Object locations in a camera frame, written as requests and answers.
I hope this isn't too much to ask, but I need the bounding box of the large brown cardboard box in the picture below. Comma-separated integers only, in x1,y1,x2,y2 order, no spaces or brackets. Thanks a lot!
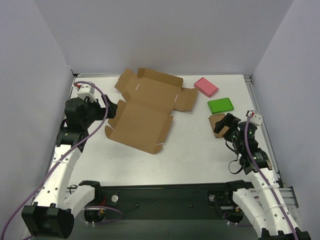
104,68,198,154

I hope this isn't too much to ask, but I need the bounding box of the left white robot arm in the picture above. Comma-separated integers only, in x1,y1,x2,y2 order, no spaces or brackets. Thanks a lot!
21,94,118,239

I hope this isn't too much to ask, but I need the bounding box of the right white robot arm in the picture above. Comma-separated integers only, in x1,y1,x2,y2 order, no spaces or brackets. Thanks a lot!
209,110,311,240

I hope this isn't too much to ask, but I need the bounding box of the small brown cardboard box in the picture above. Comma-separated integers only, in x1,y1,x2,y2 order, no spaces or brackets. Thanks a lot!
208,113,229,139

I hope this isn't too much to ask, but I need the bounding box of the green paper box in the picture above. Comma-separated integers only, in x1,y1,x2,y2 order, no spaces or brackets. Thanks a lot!
207,97,234,115

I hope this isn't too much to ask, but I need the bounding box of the pink paper box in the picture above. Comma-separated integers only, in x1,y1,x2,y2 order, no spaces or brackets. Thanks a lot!
194,77,219,98

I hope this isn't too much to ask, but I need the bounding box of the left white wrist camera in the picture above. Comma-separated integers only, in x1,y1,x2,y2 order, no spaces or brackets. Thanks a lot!
75,83,97,102

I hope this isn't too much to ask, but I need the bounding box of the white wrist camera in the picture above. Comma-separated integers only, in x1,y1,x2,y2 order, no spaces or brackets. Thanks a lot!
246,110,263,127
75,83,97,102

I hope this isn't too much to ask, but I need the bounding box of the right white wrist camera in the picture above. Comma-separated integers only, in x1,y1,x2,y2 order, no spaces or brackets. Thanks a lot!
246,110,263,127

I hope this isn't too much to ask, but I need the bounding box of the aluminium frame rail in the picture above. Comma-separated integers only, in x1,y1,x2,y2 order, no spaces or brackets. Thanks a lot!
243,74,300,208

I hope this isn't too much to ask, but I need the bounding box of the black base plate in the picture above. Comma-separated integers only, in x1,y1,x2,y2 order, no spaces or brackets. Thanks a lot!
83,182,245,223

